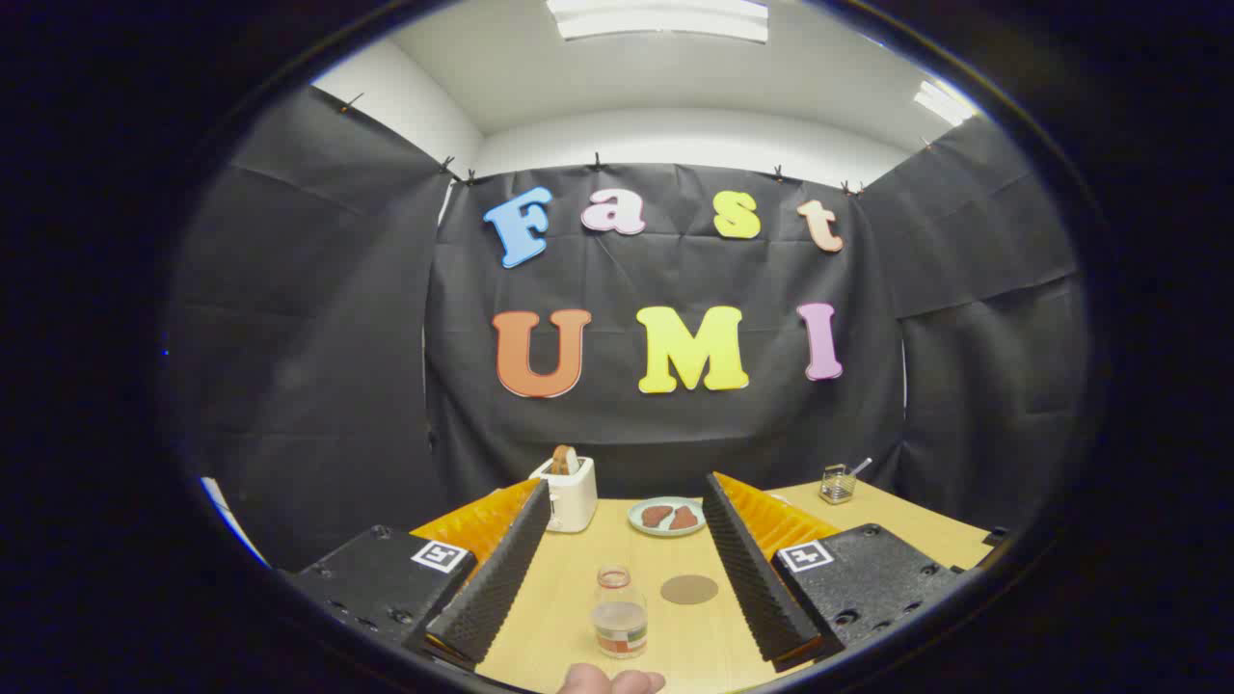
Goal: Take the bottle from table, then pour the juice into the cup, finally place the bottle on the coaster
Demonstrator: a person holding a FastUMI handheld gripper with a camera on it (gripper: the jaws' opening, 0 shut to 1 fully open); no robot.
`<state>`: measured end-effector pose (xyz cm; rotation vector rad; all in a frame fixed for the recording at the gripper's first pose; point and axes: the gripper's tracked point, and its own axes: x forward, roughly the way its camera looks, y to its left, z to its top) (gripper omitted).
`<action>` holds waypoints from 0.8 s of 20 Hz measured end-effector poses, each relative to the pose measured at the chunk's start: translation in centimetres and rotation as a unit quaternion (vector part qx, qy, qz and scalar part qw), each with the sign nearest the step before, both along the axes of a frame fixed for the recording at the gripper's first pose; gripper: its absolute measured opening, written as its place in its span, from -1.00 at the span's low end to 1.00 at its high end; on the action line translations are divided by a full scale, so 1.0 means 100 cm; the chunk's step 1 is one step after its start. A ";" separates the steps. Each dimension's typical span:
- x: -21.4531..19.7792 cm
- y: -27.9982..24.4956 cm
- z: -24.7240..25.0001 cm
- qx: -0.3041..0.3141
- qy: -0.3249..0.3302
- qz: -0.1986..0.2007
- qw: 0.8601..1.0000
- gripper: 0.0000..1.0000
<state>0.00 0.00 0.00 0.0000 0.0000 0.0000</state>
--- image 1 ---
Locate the small metal spoon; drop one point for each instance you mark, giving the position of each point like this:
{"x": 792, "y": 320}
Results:
{"x": 860, "y": 466}

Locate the round brown coaster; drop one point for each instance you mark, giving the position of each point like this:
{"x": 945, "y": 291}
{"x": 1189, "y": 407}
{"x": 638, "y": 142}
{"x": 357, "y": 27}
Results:
{"x": 689, "y": 590}

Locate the wooden table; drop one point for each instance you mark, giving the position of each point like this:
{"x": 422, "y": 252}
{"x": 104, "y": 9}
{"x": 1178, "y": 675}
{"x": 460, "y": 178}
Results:
{"x": 569, "y": 598}

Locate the ceiling light panel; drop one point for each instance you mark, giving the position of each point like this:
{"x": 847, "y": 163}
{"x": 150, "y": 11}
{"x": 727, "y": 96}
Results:
{"x": 660, "y": 19}
{"x": 943, "y": 102}

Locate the brown meat piece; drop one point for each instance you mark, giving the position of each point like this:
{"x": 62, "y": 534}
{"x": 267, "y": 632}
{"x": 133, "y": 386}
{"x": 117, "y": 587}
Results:
{"x": 656, "y": 516}
{"x": 685, "y": 519}

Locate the black table clamp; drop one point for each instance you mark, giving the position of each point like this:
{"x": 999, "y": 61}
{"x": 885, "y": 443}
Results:
{"x": 996, "y": 535}

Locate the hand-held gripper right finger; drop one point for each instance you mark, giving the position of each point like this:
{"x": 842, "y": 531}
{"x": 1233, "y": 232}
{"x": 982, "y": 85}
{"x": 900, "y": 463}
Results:
{"x": 752, "y": 569}

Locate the clear juice bottle red label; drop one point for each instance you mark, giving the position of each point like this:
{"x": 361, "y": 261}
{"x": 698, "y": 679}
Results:
{"x": 619, "y": 622}

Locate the pale green plate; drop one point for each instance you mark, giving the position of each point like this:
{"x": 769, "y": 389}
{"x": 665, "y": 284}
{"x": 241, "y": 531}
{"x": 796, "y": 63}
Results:
{"x": 636, "y": 520}

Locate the brown toast slice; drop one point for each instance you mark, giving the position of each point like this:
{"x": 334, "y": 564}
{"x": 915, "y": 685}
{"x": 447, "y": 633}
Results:
{"x": 565, "y": 460}

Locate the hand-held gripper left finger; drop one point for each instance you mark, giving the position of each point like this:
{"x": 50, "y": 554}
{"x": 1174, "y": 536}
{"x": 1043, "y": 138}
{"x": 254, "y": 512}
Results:
{"x": 501, "y": 569}

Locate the white toaster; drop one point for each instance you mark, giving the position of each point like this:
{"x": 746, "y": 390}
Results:
{"x": 571, "y": 501}

